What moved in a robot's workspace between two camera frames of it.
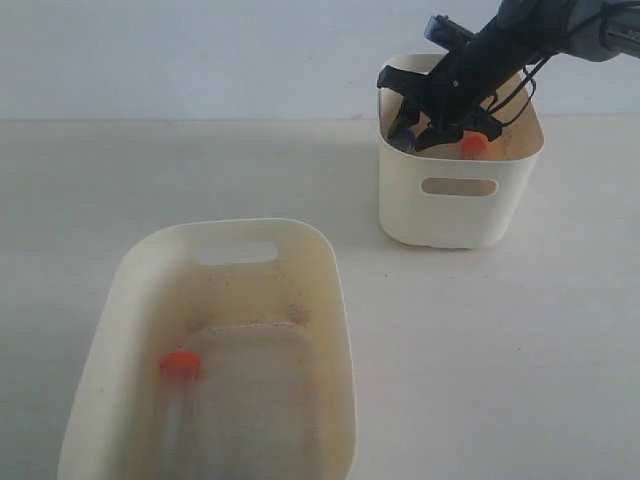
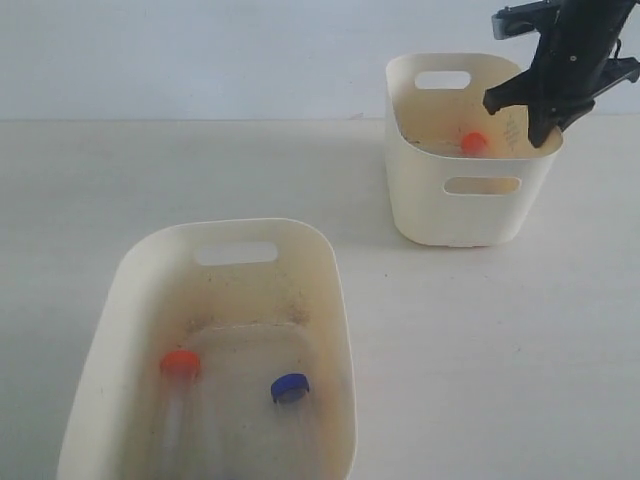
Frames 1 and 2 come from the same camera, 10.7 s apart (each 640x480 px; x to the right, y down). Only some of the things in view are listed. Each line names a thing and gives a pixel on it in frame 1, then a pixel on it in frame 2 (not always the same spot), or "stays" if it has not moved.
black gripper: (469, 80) → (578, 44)
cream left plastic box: (262, 305) stays
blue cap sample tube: (403, 141) → (289, 392)
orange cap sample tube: (179, 373) stays
